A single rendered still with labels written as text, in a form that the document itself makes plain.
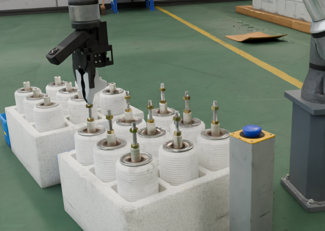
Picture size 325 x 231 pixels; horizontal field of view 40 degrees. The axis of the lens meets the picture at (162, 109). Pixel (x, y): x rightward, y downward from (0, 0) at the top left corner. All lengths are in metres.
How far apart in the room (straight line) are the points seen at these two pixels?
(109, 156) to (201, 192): 0.24
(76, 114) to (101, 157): 0.44
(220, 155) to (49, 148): 0.59
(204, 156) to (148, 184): 0.19
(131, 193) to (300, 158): 0.54
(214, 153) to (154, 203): 0.22
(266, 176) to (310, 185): 0.34
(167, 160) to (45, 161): 0.53
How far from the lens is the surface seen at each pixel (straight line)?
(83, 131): 1.22
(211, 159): 1.13
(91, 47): 1.15
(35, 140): 1.44
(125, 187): 1.01
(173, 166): 1.05
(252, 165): 0.96
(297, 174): 1.37
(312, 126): 1.25
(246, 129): 0.96
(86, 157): 1.20
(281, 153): 1.67
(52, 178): 1.50
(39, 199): 1.45
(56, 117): 1.47
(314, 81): 1.26
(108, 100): 1.55
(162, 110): 1.31
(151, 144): 1.13
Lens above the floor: 0.67
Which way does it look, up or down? 18 degrees down
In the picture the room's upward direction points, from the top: 3 degrees counter-clockwise
